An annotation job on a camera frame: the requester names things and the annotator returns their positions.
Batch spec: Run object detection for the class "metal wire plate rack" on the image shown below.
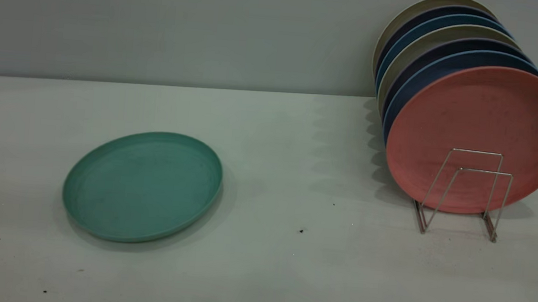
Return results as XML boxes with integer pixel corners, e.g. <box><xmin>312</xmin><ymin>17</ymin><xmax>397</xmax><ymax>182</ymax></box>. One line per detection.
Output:
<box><xmin>410</xmin><ymin>145</ymin><xmax>516</xmax><ymax>244</ymax></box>

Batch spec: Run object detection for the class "pink round plate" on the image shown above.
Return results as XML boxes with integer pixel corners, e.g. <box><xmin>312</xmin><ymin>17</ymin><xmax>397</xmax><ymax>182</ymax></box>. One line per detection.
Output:
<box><xmin>381</xmin><ymin>58</ymin><xmax>538</xmax><ymax>221</ymax></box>

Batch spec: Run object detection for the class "navy blue round plate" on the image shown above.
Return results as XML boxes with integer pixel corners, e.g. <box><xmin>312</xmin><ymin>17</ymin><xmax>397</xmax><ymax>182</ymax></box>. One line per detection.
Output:
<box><xmin>382</xmin><ymin>43</ymin><xmax>538</xmax><ymax>156</ymax></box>

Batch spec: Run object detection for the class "beige round plate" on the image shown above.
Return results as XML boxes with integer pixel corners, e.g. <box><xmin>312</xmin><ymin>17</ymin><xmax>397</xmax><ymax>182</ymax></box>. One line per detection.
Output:
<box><xmin>372</xmin><ymin>0</ymin><xmax>500</xmax><ymax>88</ymax></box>
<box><xmin>376</xmin><ymin>18</ymin><xmax>522</xmax><ymax>125</ymax></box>

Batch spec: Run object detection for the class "purple round plate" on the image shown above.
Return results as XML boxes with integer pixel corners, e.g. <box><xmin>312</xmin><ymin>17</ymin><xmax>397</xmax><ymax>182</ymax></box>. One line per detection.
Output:
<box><xmin>381</xmin><ymin>31</ymin><xmax>535</xmax><ymax>134</ymax></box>
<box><xmin>375</xmin><ymin>0</ymin><xmax>502</xmax><ymax>88</ymax></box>

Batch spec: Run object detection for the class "teal blue round plate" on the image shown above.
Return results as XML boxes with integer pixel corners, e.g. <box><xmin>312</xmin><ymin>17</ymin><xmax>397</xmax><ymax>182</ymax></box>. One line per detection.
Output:
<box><xmin>376</xmin><ymin>8</ymin><xmax>515</xmax><ymax>101</ymax></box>

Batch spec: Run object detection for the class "green round plate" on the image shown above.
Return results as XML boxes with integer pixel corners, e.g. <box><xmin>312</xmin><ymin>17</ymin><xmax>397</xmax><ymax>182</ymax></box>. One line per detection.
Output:
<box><xmin>59</xmin><ymin>124</ymin><xmax>227</xmax><ymax>250</ymax></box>

